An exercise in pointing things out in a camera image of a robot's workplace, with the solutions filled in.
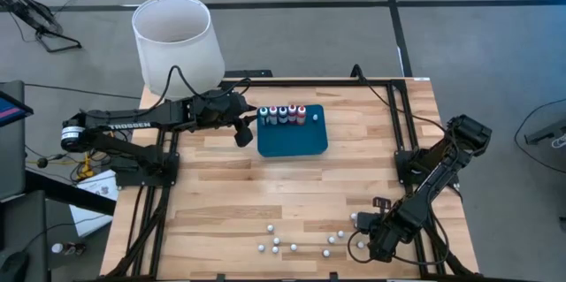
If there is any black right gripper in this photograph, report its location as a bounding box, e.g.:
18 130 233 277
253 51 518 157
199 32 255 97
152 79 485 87
356 196 412 264

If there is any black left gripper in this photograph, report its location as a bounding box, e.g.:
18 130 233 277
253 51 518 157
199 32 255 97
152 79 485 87
193 90 258 149

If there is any blue plastic tray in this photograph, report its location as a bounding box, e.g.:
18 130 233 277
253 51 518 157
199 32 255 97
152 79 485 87
256 103 329 158

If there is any black flat box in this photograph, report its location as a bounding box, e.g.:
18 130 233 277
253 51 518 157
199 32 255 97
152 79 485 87
224 69 274 80

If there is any white shade table lamp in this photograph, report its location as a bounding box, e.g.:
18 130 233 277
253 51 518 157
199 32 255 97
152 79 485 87
131 0 226 103

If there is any white paper sheet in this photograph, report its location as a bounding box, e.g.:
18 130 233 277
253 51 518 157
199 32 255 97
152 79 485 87
69 168 121 239

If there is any black beam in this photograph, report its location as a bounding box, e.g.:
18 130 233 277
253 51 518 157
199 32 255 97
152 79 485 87
24 170 119 217

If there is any screen with blue picture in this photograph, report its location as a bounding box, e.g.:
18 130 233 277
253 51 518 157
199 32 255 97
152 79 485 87
0 90 35 129

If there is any black computer mouse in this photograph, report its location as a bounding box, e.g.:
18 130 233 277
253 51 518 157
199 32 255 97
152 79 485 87
0 250 31 282

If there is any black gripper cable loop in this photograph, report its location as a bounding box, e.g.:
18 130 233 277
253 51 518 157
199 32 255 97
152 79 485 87
346 215 451 269
145 65 253 113

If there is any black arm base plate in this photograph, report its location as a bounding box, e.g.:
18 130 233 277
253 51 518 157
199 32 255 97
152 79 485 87
394 148 461 187
113 151 180 189

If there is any black aluminium table frame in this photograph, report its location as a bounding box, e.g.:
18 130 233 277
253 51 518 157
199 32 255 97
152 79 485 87
99 77 483 282

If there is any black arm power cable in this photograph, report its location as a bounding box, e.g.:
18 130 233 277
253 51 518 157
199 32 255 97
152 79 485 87
350 64 447 135

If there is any thin black cable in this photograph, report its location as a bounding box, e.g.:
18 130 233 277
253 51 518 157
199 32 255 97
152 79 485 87
514 97 566 171
24 81 142 100

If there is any yellow cable bundle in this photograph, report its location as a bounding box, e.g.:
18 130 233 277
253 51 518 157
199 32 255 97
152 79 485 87
74 134 117 181

